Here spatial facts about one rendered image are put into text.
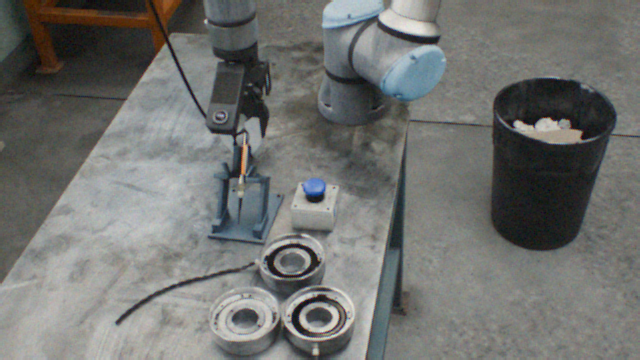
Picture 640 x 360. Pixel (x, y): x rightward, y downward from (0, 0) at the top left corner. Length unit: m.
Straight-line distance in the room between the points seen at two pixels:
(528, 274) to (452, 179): 0.48
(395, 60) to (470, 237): 1.21
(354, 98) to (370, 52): 0.15
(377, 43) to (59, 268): 0.66
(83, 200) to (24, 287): 0.22
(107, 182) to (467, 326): 1.15
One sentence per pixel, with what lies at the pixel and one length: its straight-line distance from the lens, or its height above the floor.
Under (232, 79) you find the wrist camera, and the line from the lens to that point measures 1.24.
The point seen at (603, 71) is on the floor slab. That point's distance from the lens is 3.41.
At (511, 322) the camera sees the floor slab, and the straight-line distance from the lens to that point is 2.31.
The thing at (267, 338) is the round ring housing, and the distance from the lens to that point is 1.17.
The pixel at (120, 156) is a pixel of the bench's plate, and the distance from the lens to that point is 1.60.
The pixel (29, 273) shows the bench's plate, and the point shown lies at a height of 0.80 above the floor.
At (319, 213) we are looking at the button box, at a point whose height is 0.84.
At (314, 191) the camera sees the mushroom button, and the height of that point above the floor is 0.87.
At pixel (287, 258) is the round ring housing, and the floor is 0.82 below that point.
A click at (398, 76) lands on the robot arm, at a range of 1.41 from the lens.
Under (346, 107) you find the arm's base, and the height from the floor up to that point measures 0.84.
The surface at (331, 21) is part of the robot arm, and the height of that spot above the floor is 1.01.
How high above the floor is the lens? 1.72
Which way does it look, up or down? 39 degrees down
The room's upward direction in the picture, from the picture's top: 3 degrees counter-clockwise
